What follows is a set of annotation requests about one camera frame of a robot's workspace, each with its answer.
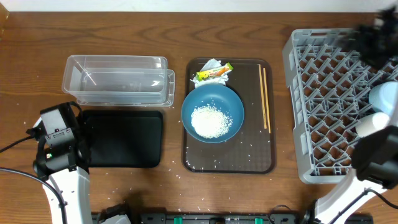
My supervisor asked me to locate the light blue small bowl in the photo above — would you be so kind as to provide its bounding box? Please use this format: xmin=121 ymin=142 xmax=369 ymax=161
xmin=369 ymin=82 xmax=397 ymax=116

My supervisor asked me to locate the white cup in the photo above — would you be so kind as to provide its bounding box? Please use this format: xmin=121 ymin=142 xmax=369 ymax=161
xmin=355 ymin=112 xmax=389 ymax=138

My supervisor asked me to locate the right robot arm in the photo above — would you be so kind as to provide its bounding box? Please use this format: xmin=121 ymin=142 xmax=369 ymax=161
xmin=302 ymin=6 xmax=397 ymax=223

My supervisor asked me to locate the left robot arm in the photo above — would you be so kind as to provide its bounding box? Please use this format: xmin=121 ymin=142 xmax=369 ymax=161
xmin=26 ymin=101 xmax=92 ymax=224

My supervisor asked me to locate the grey dishwasher rack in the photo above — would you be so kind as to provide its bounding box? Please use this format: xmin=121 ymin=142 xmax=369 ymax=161
xmin=282 ymin=28 xmax=397 ymax=184

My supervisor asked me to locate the right wooden chopstick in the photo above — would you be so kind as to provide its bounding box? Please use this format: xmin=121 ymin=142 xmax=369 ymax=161
xmin=263 ymin=68 xmax=272 ymax=134

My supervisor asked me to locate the wooden chopstick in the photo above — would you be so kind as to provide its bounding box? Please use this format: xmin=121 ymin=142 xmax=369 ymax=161
xmin=258 ymin=64 xmax=267 ymax=129
xmin=263 ymin=68 xmax=272 ymax=134

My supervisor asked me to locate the left wooden chopstick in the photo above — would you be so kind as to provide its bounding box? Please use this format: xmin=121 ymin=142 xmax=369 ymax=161
xmin=258 ymin=64 xmax=267 ymax=129

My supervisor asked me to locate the brown serving tray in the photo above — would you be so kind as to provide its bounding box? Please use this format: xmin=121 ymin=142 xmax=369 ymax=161
xmin=182 ymin=58 xmax=277 ymax=174

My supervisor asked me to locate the yellow green snack wrapper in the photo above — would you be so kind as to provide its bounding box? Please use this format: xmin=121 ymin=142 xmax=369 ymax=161
xmin=196 ymin=63 xmax=233 ymax=81

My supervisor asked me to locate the dark blue bowl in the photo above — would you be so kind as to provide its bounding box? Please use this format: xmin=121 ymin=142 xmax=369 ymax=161
xmin=181 ymin=84 xmax=244 ymax=144

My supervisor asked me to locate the white rice pile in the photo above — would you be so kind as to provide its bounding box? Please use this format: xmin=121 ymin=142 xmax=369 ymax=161
xmin=191 ymin=105 xmax=233 ymax=139

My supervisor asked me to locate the black tray bin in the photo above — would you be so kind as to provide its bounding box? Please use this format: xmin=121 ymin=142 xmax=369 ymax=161
xmin=83 ymin=110 xmax=163 ymax=168

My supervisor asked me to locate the clear plastic bin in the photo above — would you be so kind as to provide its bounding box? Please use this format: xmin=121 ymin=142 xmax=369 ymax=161
xmin=62 ymin=55 xmax=175 ymax=107

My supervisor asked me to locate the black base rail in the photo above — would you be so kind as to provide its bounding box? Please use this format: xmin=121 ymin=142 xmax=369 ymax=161
xmin=91 ymin=204 xmax=321 ymax=224

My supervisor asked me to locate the black left cable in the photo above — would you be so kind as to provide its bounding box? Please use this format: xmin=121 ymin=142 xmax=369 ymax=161
xmin=0 ymin=135 xmax=68 ymax=224

